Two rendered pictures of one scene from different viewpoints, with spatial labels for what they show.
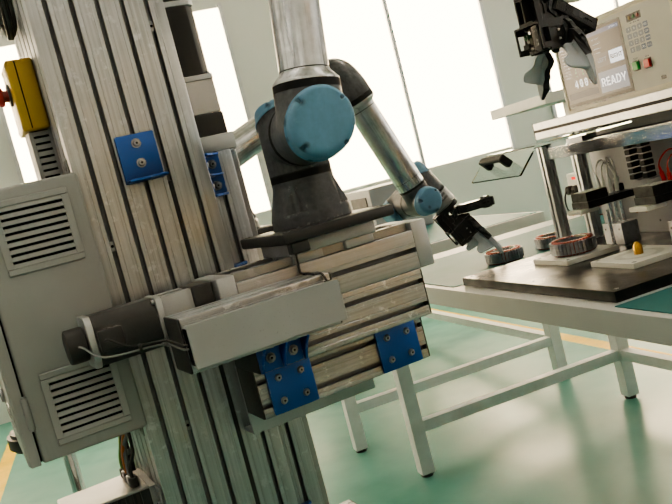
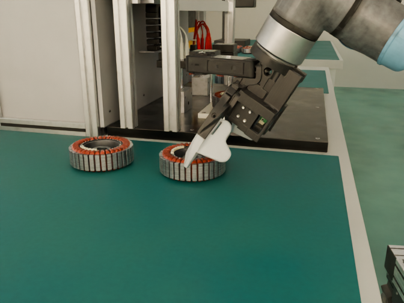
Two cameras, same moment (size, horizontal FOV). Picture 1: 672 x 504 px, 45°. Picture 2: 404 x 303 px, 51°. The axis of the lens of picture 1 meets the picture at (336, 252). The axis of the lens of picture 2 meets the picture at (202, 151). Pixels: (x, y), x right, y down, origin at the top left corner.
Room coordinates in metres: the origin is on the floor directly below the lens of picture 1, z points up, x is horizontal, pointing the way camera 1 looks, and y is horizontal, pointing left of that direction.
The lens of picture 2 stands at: (2.89, -0.11, 1.01)
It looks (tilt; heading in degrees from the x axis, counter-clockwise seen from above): 18 degrees down; 211
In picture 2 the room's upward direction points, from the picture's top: straight up
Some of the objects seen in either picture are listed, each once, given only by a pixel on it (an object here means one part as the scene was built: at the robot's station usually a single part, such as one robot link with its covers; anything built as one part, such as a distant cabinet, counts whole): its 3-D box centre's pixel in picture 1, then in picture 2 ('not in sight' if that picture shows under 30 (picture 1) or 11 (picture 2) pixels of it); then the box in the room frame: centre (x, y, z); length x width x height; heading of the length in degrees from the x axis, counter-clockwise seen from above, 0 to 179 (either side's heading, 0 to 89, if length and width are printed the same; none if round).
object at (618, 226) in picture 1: (621, 231); (179, 99); (2.01, -0.71, 0.80); 0.08 x 0.05 x 0.06; 17
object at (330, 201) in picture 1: (306, 196); not in sight; (1.50, 0.03, 1.09); 0.15 x 0.15 x 0.10
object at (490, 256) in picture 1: (504, 254); (192, 160); (2.33, -0.47, 0.77); 0.11 x 0.11 x 0.04
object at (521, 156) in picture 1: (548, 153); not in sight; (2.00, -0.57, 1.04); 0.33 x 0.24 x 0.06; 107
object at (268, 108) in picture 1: (291, 134); not in sight; (1.50, 0.03, 1.20); 0.13 x 0.12 x 0.14; 18
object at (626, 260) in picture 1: (639, 256); not in sight; (1.74, -0.64, 0.78); 0.15 x 0.15 x 0.01; 17
